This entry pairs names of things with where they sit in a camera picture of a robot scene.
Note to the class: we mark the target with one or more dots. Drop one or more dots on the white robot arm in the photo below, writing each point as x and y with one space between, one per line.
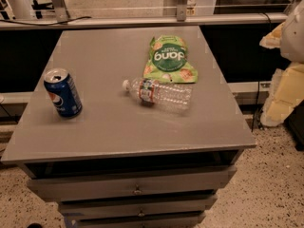
292 37

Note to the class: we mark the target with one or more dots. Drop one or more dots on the clear plastic water bottle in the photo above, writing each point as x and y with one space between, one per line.
165 96

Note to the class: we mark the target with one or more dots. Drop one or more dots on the grey drawer cabinet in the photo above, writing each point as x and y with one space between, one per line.
113 134

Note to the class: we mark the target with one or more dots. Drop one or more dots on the green Dang snack bag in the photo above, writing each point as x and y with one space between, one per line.
167 61

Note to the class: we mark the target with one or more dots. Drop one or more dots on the top grey drawer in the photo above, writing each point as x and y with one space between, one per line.
132 184

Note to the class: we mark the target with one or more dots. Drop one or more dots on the grey drawer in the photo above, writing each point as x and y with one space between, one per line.
132 184
139 207
171 220

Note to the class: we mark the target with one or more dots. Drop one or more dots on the blue Pepsi soda can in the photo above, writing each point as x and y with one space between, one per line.
62 92

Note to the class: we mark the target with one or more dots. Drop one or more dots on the middle grey drawer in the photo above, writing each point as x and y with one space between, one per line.
139 207

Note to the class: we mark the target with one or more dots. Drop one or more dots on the bottom grey drawer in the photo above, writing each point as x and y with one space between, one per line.
171 220

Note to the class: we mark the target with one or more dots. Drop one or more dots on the grey metal rail frame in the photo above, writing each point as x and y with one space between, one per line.
97 14

